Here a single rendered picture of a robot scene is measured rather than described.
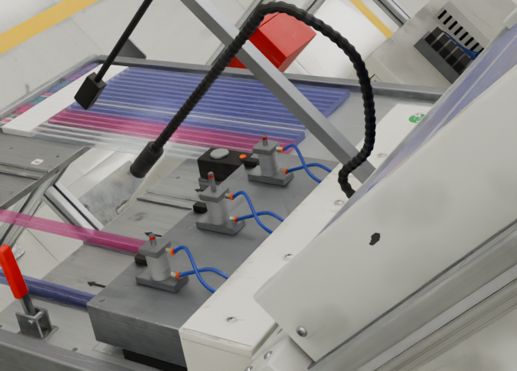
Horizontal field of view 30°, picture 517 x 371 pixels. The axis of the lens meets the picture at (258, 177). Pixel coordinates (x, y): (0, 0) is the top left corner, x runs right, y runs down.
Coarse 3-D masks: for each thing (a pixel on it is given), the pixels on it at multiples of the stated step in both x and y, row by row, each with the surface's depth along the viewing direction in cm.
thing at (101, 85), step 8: (88, 80) 110; (80, 88) 112; (88, 88) 111; (96, 88) 110; (104, 88) 111; (80, 96) 112; (88, 96) 112; (96, 96) 112; (80, 104) 113; (88, 104) 112
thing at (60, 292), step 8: (0, 272) 114; (0, 280) 113; (32, 280) 111; (40, 280) 111; (32, 288) 110; (40, 288) 110; (48, 288) 109; (56, 288) 109; (64, 288) 109; (48, 296) 109; (56, 296) 109; (64, 296) 108; (72, 296) 107; (80, 296) 107; (88, 296) 107; (80, 304) 107
